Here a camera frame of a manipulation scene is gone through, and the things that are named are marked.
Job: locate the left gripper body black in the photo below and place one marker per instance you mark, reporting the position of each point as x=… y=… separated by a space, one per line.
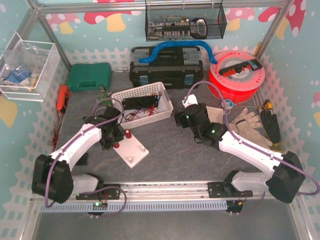
x=110 y=139

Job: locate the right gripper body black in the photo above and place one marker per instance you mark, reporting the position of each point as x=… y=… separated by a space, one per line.
x=180 y=118

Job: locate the white peg base plate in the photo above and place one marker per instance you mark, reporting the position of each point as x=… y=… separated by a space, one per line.
x=132 y=151

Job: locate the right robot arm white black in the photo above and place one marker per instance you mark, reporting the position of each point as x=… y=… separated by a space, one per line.
x=281 y=175

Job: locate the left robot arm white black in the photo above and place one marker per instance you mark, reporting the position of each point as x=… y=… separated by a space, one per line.
x=52 y=174

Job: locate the green brass valve fitting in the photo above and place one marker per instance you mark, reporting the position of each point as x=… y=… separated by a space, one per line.
x=105 y=100

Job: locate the white small parts box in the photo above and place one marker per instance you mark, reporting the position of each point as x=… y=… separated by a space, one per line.
x=215 y=114

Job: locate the black battery holder in basket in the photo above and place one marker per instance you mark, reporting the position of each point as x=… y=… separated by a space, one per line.
x=140 y=102

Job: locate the white plastic perforated basket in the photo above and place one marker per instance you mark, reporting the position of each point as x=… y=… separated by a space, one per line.
x=135 y=118

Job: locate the black toolbox with blue latches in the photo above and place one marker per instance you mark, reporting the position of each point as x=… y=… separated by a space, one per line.
x=175 y=67

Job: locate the red multimeter probe leads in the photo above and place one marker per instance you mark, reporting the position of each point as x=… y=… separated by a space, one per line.
x=56 y=132

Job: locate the orange multimeter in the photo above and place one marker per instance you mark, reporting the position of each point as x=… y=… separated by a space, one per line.
x=62 y=99

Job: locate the green plastic tool case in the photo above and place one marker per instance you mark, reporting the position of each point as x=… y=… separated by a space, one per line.
x=89 y=77

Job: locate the white work glove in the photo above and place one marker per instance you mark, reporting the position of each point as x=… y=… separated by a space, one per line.
x=246 y=125

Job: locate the red filament spool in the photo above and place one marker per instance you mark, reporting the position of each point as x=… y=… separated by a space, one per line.
x=237 y=75

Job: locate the yellow black screwdriver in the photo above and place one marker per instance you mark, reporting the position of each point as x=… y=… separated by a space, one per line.
x=266 y=106

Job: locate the blue white glove in box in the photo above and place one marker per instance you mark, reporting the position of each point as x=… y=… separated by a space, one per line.
x=19 y=76

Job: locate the black bracket on floor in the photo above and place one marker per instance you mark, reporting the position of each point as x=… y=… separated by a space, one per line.
x=83 y=161

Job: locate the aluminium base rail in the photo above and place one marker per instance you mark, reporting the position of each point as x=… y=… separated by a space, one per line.
x=168 y=191

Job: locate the grey slotted cable duct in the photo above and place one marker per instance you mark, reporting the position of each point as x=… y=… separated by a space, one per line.
x=138 y=206

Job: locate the black wire mesh basket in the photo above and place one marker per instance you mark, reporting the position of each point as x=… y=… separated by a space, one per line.
x=179 y=20

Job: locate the clear acrylic wall box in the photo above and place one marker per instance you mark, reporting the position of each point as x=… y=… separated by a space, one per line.
x=42 y=58

